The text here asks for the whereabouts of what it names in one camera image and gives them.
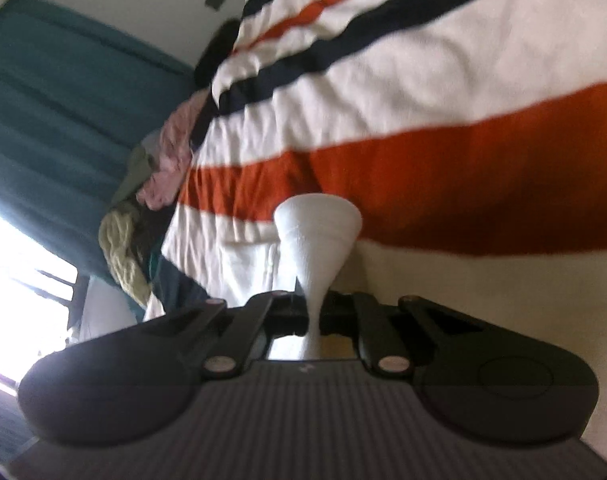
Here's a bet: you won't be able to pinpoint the teal curtain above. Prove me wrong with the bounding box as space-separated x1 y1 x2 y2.
0 0 200 288

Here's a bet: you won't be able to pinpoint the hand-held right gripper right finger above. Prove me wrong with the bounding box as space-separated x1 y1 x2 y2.
319 290 485 382

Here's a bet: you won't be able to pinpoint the pink garment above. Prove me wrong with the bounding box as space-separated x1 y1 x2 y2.
136 89 210 211

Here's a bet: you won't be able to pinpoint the striped blanket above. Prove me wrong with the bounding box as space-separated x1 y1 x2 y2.
143 0 607 476

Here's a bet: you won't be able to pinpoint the white pants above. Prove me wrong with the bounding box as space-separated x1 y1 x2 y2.
218 194 363 361

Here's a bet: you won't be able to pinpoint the window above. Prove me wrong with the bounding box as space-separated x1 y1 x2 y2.
0 200 91 393

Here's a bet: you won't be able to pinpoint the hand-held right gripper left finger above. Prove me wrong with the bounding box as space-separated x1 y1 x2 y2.
142 290 310 381

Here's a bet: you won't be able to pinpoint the black armchair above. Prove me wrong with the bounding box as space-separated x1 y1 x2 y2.
193 19 242 89

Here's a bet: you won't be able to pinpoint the olive garment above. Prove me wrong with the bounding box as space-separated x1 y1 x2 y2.
114 144 156 203

